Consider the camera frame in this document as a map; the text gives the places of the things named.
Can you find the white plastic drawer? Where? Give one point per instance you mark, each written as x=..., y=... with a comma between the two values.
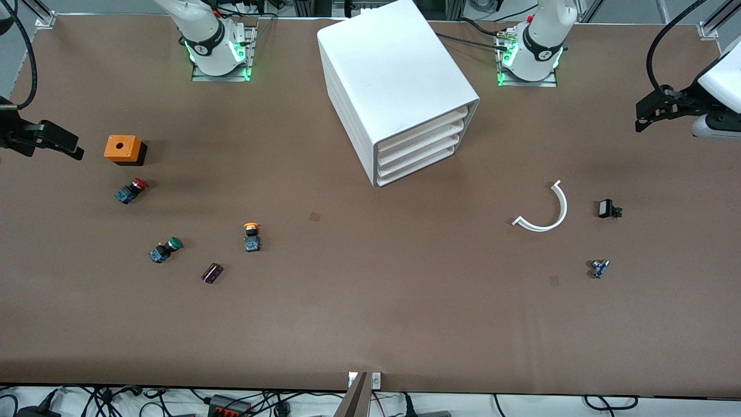
x=422, y=154
x=422, y=143
x=422, y=165
x=422, y=132

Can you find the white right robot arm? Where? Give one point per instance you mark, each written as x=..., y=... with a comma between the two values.
x=202, y=35

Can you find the red push button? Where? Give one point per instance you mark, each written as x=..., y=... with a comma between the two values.
x=130, y=191

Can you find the yellow push button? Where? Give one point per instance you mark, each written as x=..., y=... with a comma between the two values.
x=252, y=237

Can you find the black plug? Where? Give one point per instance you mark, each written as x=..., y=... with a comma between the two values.
x=408, y=405

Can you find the small black switch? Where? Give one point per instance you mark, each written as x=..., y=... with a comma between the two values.
x=606, y=208

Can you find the dark background equipment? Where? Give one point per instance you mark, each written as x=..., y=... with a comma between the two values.
x=312, y=7

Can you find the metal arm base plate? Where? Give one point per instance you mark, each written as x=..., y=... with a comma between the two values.
x=200, y=77
x=550, y=83

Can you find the green push button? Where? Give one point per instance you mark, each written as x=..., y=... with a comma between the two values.
x=165, y=250

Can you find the small blue metal component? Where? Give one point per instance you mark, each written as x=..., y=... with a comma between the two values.
x=600, y=269

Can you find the orange box with hole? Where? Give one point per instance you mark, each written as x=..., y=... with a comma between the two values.
x=121, y=147

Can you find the black red power strip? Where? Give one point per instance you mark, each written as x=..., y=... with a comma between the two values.
x=228, y=408

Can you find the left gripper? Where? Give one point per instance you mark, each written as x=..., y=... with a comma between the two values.
x=686, y=102

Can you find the aluminium frame strut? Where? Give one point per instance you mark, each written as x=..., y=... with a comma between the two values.
x=43, y=20
x=707, y=29

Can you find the white metal bracket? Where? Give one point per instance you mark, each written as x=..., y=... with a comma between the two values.
x=376, y=380

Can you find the black power adapter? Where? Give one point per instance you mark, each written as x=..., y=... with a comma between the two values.
x=35, y=412

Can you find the white drawer cabinet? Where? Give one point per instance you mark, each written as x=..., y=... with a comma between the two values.
x=388, y=63

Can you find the dark maroon small component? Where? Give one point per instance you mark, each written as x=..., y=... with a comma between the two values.
x=212, y=273

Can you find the white curved plastic piece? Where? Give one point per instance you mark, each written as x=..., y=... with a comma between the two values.
x=562, y=208

